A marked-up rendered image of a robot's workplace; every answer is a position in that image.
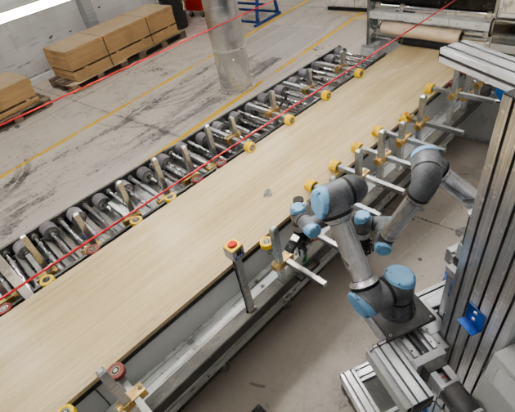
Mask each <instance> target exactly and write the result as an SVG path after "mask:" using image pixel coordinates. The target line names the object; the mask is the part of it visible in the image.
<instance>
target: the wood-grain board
mask: <svg viewBox="0 0 515 412"><path fill-rule="evenodd" d="M454 71H455V69H453V68H451V67H449V66H447V65H444V64H442V63H440V62H438V56H437V55H432V54H427V53H422V52H416V51H407V50H401V49H395V50H394V51H392V52H390V53H389V54H387V55H386V56H385V57H384V58H382V59H381V60H379V61H377V62H376V63H374V64H373V65H371V66H370V67H369V68H367V69H365V70H364V74H363V76H362V78H357V77H354V78H352V79H351V80H349V81H348V82H346V83H344V84H343V85H342V86H341V87H339V88H337V89H336V90H335V91H333V92H331V97H330V99H329V100H328V101H326V100H323V99H321V100H320V101H318V102H316V103H315V104H314V105H313V106H311V107H310V108H308V109H307V110H305V111H303V112H302V113H301V114H299V115H298V116H296V117H295V123H294V124H293V125H292V126H290V125H288V124H285V125H283V126H282V127H280V128H278V129H277V130H275V131H274V132H273V133H271V134H270V135H268V136H267V137H265V138H264V139H262V140H261V141H259V142H258V143H257V144H256V149H255V151H254V152H253V153H249V152H247V151H245V152H243V153H242V154H240V155H239V156H237V157H236V158H234V159H232V160H231V161H230V162H229V163H227V164H225V165H224V166H222V167H221V168H219V169H218V170H217V171H216V172H214V173H212V174H211V175H209V176H208V177H206V178H204V179H203V180H202V181H200V182H199V183H197V184H196V185H195V186H193V187H191V188H190V189H189V190H187V191H186V192H184V193H183V194H181V195H179V196H178V197H176V198H175V199H174V200H172V201H171V202H170V203H168V204H166V205H165V206H163V207H162V208H161V209H159V210H158V211H156V212H155V213H153V214H151V215H150V216H148V218H146V219H145V220H143V221H142V222H140V223H138V224H137V225H135V226H134V227H133V228H131V229H130V230H128V231H126V232H125V233H124V234H122V235H121V236H120V237H118V238H117V239H115V240H113V241H112V242H110V243H109V244H107V245H106V246H105V247H103V248H102V249H100V250H99V251H97V252H96V253H94V254H93V255H92V256H90V257H88V258H87V259H85V260H84V261H82V262H80V263H79V264H78V265H77V266H75V267H74V268H72V269H71V270H69V271H67V272H66V273H65V274H64V275H62V276H60V277H59V278H57V279H56V280H54V281H53V282H51V283H50V284H49V285H47V286H46V287H44V288H43V289H41V290H39V291H38V292H37V293H35V294H34V295H32V296H31V297H30V298H28V299H26V300H25V301H23V302H22V303H21V304H19V305H18V306H16V307H14V308H13V309H11V310H10V311H9V312H8V313H6V314H5V315H3V316H1V317H0V412H37V411H38V412H57V411H58V409H59V408H60V407H62V406H63V405H66V404H72V403H73V402H75V401H76V400H77V399H78V398H79V397H80V396H81V395H82V394H84V393H85V392H86V391H87V390H88V389H90V388H91V387H92V386H93V385H94V384H96V383H97V382H98V381H99V380H100V379H99V378H98V377H97V375H96V373H95V372H96V371H97V370H98V369H99V368H100V367H102V366H103V367H104V368H105V370H106V371H107V369H108V368H109V367H110V366H111V365H112V364H113V363H115V362H121V361H123V360H124V359H125V358H126V357H128V356H129V355H130V354H131V353H132V352H134V351H135V350H136V349H137V348H138V347H139V346H140V345H141V344H142V343H144V342H145V341H146V340H147V339H148V338H150V337H151V336H152V335H153V334H155V333H156V332H157V331H158V330H159V329H161V328H162V327H163V326H164V325H166V324H167V323H168V322H169V321H170V320H171V319H172V318H173V317H174V316H176V315H177V314H178V313H179V312H180V311H182V310H183V309H184V308H185V307H187V306H188V305H189V304H190V303H191V302H193V301H194V300H195V299H196V298H197V297H198V296H199V295H200V294H201V293H203V292H204V291H205V290H206V289H208V288H209V287H210V286H211V285H212V284H214V283H215V282H216V281H217V280H219V279H220V278H221V277H222V276H223V275H225V274H226V273H227V272H228V271H229V270H230V269H231V268H232V267H233V263H232V261H231V260H230V259H229V258H228V257H226V256H225V253H224V250H223V247H222V246H223V245H224V244H225V243H227V242H228V241H229V240H231V239H232V238H234V239H236V240H238V241H239V242H240V243H241V244H243V247H244V252H245V255H243V256H242V257H241V259H243V258H244V257H246V256H247V255H248V254H249V253H250V252H252V251H253V250H254V249H255V248H256V247H257V246H258V245H259V244H260V239H261V238H263V237H265V236H270V233H269V229H270V228H271V227H272V226H275V227H277V228H278V229H279V228H280V227H281V226H282V225H283V224H285V223H286V222H287V221H288V220H289V219H290V218H291V216H290V206H291V204H293V198H294V197H296V196H302V197H303V198H304V201H306V202H308V203H309V202H310V201H311V192H309V191H307V190H305V189H304V184H305V182H306V180H307V179H309V178H311V179H313V180H315V181H317V182H318V185H324V184H326V183H329V179H330V178H331V177H332V176H334V177H337V178H339V177H340V176H341V175H342V174H344V172H341V171H339V172H332V171H330V170H329V162H330V161H331V160H332V159H336V160H338V161H341V162H342V164H343V165H345V166H347V167H349V168H350V167H351V166H352V165H354V164H355V153H353V152H351V147H352V143H353V142H354V141H358V142H360V143H363V144H364V146H366V147H369V148H370V149H373V148H374V147H375V146H376V145H377V144H378V137H375V136H372V134H371V131H372V128H373V126H374V125H379V126H382V127H383V129H385V130H388V131H390V132H393V131H394V130H395V129H396V128H398V127H399V121H398V119H399V118H400V116H401V115H404V113H405V112H406V111H407V112H408V113H409V114H410V113H411V112H412V113H413V114H414V113H415V112H416V111H417V110H419V98H420V97H421V96H422V95H426V96H427V102H428V101H430V100H431V99H432V98H433V97H434V96H435V95H436V94H437V93H438V92H433V93H432V94H429V93H426V92H424V88H425V85H426V84H427V83H434V84H435V85H436V86H437V87H446V86H447V85H448V82H449V81H450V80H452V79H453V77H454ZM267 188H269V189H270V190H271V191H272V196H271V197H270V198H268V197H266V198H263V197H262V195H263V194H264V191H265V190H267Z"/></svg>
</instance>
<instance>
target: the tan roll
mask: <svg viewBox="0 0 515 412"><path fill-rule="evenodd" d="M414 26H416V24H409V23H402V22H395V21H387V20H385V21H383V23H382V24H380V25H376V24H374V28H378V29H380V32H381V34H390V35H396V36H400V35H402V34H403V33H404V32H406V31H407V30H409V29H411V28H413V27H414ZM463 31H464V30H463V29H452V28H444V27H437V26H430V25H418V26H416V27H415V28H413V29H412V30H410V31H409V32H407V33H406V34H404V35H402V37H408V38H419V39H426V40H432V41H438V42H444V43H456V42H458V41H461V40H463V39H464V40H471V41H478V42H484V43H486V42H488V38H480V37H473V36H467V35H462V34H463Z"/></svg>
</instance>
